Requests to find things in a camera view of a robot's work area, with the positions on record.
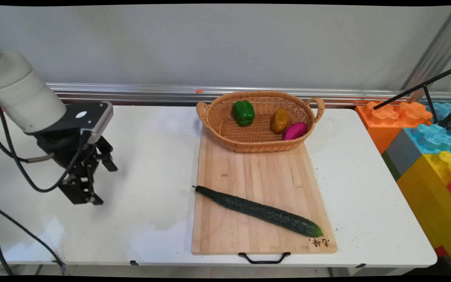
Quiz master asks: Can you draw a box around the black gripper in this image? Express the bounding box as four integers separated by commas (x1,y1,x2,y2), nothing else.
34,130,119,206

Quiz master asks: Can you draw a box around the long dark green cucumber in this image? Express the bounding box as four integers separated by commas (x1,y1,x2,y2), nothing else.
193,185,323,238

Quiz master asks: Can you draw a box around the green bell pepper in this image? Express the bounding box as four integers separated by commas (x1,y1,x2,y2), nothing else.
232,100,256,127

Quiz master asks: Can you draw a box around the wooden cutting board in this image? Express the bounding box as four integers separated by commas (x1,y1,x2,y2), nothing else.
191,125,338,255

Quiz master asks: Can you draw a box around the brown potato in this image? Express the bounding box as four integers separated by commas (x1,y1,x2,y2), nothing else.
270,108,290,134

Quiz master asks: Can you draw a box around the magenta sweet potato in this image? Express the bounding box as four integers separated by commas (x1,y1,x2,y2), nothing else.
283,122,308,141

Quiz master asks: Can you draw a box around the orange giant building block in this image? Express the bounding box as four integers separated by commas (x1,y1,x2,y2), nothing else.
355,101,433,155

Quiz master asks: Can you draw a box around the grey giant building block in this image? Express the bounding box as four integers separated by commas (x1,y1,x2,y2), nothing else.
381,128,424,181

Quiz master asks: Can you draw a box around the yellow giant building block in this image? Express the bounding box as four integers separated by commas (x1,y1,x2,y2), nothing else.
396,150,451,275

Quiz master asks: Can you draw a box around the blue giant building block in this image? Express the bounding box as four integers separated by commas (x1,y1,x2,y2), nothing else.
403,102,451,154

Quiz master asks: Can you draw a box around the black tripod stand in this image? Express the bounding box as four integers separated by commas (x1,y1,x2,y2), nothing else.
372,63,451,131

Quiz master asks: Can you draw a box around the black silver wrist camera box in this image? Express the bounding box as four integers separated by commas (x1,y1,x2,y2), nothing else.
28,101,114,145

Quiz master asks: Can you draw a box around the plain black cable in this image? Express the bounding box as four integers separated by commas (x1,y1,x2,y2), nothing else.
0,125,55,275

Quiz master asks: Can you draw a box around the aluminium rail along wall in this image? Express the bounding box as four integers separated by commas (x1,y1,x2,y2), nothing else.
45,82,451,107

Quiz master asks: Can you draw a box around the woven wicker basket with handles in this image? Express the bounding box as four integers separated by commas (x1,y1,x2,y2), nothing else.
196,91,325,153

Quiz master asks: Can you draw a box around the black cutting board handle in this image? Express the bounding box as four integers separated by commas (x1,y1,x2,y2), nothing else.
238,252,291,264

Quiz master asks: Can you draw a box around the slanted aluminium profile post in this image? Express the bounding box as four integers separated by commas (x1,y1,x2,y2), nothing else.
402,5,451,103

